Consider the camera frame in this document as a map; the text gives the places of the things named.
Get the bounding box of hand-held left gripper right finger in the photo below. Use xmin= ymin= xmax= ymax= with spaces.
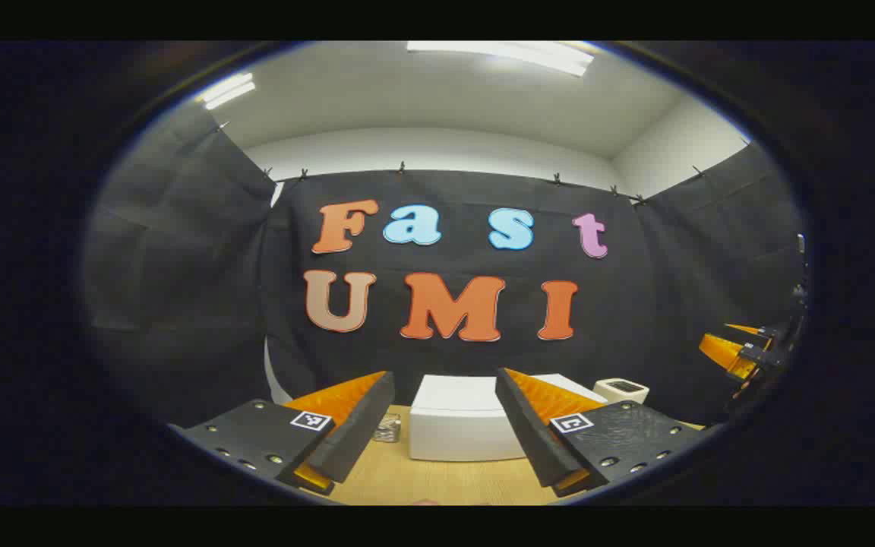
xmin=495 ymin=368 xmax=704 ymax=498

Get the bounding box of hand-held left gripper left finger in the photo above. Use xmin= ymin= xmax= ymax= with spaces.
xmin=168 ymin=370 xmax=396 ymax=496

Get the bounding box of white microwave oven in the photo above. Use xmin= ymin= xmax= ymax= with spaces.
xmin=409 ymin=374 xmax=608 ymax=462

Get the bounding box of glass utensil holder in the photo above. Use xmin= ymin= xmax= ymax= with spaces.
xmin=371 ymin=414 xmax=403 ymax=444

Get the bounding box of black backdrop cloth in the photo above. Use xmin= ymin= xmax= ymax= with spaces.
xmin=82 ymin=103 xmax=810 ymax=426

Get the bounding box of long ceiling light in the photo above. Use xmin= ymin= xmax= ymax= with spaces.
xmin=196 ymin=73 xmax=256 ymax=111
xmin=407 ymin=41 xmax=594 ymax=77

